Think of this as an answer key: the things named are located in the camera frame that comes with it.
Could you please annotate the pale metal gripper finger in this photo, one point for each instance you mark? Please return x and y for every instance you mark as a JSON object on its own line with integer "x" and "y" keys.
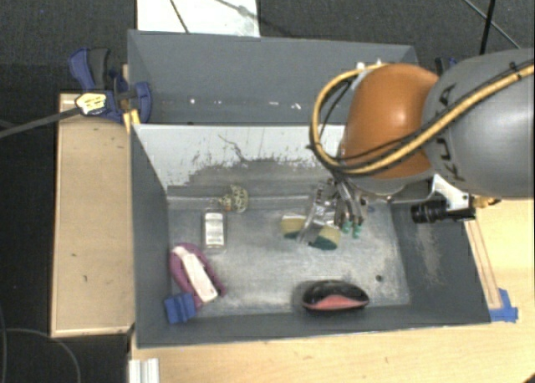
{"x": 322, "y": 227}
{"x": 308, "y": 222}

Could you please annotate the yellow and green sponge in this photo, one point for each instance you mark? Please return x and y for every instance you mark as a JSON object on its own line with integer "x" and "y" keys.
{"x": 292, "y": 223}

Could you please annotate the grey metal bin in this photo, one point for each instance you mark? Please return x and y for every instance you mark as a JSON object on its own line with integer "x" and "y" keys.
{"x": 259, "y": 272}

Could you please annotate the purple white and blue bottle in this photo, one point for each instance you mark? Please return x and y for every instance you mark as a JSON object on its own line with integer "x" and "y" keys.
{"x": 196, "y": 272}

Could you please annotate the pale wood board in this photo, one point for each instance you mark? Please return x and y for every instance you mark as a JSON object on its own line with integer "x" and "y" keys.
{"x": 92, "y": 222}

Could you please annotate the black cylinder on white bracket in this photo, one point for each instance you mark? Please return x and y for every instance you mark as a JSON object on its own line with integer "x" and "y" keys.
{"x": 434, "y": 210}

